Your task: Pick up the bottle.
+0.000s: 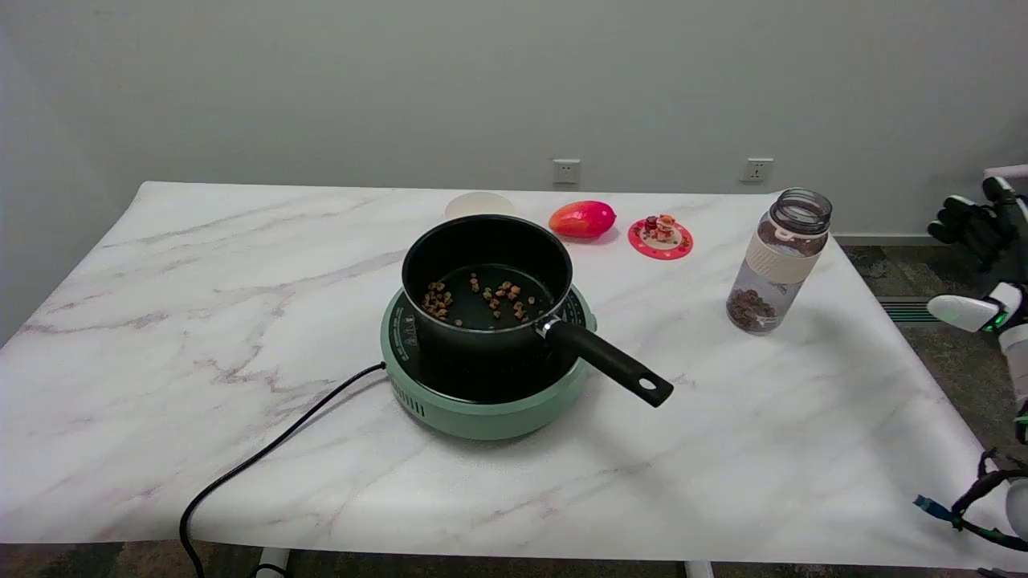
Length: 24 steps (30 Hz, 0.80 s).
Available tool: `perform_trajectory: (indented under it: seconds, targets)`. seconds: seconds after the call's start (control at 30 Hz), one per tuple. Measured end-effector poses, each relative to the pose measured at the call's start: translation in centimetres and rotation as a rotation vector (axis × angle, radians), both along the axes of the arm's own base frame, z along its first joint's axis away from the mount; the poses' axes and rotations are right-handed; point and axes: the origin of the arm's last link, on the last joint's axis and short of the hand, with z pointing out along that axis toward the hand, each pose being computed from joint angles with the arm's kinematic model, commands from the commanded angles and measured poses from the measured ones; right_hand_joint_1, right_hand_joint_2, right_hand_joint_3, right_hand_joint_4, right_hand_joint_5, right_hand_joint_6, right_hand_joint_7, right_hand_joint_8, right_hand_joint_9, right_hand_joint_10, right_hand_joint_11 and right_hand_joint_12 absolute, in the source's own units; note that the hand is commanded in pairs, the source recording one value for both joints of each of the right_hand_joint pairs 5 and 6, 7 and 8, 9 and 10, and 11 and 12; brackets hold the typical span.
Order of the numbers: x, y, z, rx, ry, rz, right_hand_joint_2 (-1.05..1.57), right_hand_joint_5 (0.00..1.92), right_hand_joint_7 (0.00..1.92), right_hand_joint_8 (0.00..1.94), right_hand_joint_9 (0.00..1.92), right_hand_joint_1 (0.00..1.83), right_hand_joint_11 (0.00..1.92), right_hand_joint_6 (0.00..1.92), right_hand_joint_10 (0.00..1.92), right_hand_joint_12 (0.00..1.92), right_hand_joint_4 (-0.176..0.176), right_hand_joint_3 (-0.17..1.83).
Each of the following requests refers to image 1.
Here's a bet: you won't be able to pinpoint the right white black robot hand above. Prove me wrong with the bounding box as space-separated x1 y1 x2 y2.
927 175 1028 335

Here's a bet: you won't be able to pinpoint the clear bottle with beige sleeve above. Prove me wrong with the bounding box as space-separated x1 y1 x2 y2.
726 188 834 335

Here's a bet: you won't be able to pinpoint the floor vent grille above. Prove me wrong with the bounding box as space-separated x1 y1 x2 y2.
878 297 942 324

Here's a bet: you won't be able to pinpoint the pink round coaster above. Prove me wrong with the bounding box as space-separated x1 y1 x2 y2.
627 218 694 261

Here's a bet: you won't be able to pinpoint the red mango fruit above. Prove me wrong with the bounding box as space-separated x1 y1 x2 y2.
549 200 618 240

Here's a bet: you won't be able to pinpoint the white round bowl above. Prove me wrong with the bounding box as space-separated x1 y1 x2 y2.
444 191 516 222

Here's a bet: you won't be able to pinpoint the green induction cooker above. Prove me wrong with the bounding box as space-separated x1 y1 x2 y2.
380 285 598 441

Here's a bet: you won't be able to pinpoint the brown food pieces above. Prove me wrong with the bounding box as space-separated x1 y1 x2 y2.
422 273 537 327

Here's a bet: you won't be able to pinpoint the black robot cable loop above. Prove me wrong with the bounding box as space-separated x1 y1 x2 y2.
952 450 1028 552

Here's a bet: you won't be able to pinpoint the blue cable connector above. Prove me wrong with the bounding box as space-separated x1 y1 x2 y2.
913 495 961 527

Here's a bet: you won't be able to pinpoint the black saucepan with handle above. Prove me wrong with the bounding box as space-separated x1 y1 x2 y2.
402 214 675 409

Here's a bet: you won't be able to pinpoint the black power cable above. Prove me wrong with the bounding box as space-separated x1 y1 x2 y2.
178 361 388 578

